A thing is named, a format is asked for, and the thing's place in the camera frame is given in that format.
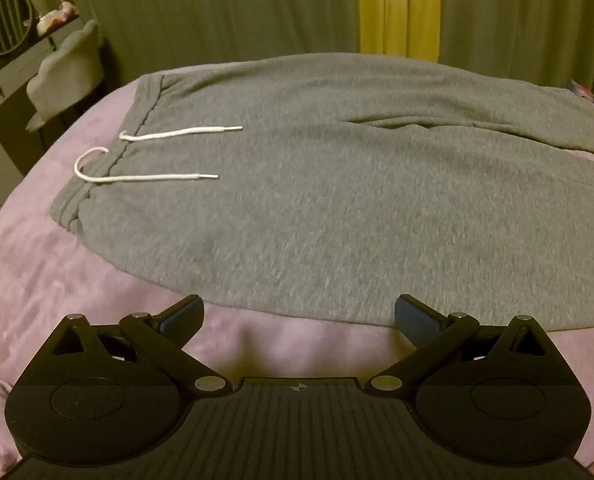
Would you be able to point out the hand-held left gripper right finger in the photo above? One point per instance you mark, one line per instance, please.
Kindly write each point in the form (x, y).
(411, 317)

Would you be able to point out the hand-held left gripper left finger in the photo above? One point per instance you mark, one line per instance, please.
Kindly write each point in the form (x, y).
(183, 311)

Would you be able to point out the pink bed blanket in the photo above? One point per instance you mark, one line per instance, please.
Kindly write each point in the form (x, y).
(32, 260)

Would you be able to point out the white upholstered chair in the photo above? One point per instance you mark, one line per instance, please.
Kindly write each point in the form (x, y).
(64, 75)

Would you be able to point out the white dresser with drawers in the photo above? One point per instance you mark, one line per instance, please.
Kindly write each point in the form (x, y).
(2, 110)

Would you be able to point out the colourful box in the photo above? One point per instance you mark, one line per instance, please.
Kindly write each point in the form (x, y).
(584, 91)

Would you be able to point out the grey curtain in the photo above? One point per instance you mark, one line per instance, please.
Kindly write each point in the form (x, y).
(202, 5)
(527, 15)

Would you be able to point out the yellow curtain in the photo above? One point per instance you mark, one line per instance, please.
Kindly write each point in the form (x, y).
(399, 5)

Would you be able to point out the plush toys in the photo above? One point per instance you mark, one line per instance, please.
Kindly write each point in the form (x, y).
(57, 12)

